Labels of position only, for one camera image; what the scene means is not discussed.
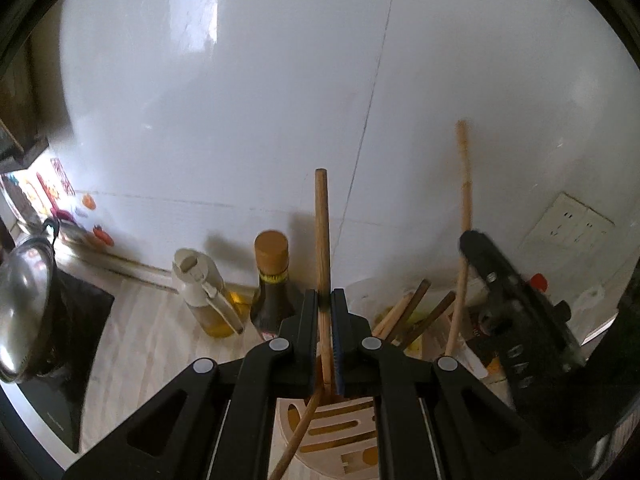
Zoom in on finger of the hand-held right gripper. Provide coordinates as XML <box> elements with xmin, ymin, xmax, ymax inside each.
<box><xmin>459</xmin><ymin>229</ymin><xmax>522</xmax><ymax>302</ymax></box>

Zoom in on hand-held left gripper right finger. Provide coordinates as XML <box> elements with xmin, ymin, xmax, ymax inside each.
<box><xmin>330</xmin><ymin>287</ymin><xmax>586</xmax><ymax>480</ymax></box>

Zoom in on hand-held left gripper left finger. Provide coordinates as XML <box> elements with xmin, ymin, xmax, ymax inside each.
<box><xmin>62</xmin><ymin>287</ymin><xmax>321</xmax><ymax>480</ymax></box>

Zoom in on long light wooden stick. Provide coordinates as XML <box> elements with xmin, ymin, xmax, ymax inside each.
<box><xmin>445</xmin><ymin>120</ymin><xmax>474</xmax><ymax>357</ymax></box>

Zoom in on dark sauce bottle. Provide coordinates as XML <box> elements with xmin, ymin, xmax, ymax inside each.
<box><xmin>250</xmin><ymin>230</ymin><xmax>296</xmax><ymax>343</ymax></box>

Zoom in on dark brown chopstick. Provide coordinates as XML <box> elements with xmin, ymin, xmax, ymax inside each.
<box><xmin>395</xmin><ymin>280</ymin><xmax>432</xmax><ymax>346</ymax></box>
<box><xmin>401</xmin><ymin>290</ymin><xmax>457</xmax><ymax>352</ymax></box>

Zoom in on thin brown wooden stick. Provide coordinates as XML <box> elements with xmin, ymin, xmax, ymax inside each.
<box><xmin>270</xmin><ymin>389</ymin><xmax>323</xmax><ymax>480</ymax></box>

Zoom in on clear cooking oil bottle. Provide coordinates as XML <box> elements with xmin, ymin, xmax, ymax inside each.
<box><xmin>172</xmin><ymin>247</ymin><xmax>248</xmax><ymax>338</ymax></box>

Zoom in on black induction cooker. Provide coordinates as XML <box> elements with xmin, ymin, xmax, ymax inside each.
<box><xmin>7</xmin><ymin>270</ymin><xmax>116</xmax><ymax>453</ymax></box>

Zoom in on steel pot lid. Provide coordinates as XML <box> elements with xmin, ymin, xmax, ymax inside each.
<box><xmin>0</xmin><ymin>217</ymin><xmax>63</xmax><ymax>386</ymax></box>

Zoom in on white wall socket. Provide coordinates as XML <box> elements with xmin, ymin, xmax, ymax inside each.
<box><xmin>520</xmin><ymin>192</ymin><xmax>616</xmax><ymax>248</ymax></box>

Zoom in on red wall sticker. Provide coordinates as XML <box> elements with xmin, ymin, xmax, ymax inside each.
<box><xmin>35</xmin><ymin>157</ymin><xmax>76</xmax><ymax>206</ymax></box>

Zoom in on brown wall cabinet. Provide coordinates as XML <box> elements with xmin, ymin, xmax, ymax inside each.
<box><xmin>0</xmin><ymin>25</ymin><xmax>51</xmax><ymax>171</ymax></box>

